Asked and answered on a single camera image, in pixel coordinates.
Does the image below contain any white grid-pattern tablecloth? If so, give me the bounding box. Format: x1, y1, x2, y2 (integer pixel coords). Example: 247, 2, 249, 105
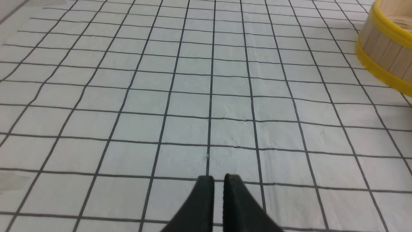
0, 0, 412, 232

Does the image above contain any yellow-rimmed bamboo steamer basket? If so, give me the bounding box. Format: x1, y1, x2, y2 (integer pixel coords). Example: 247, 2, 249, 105
355, 0, 412, 97

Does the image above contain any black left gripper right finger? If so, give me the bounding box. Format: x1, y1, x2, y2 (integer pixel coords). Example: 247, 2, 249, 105
223, 174, 283, 232

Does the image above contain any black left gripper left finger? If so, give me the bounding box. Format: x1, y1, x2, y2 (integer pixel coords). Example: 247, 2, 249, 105
162, 175, 214, 232

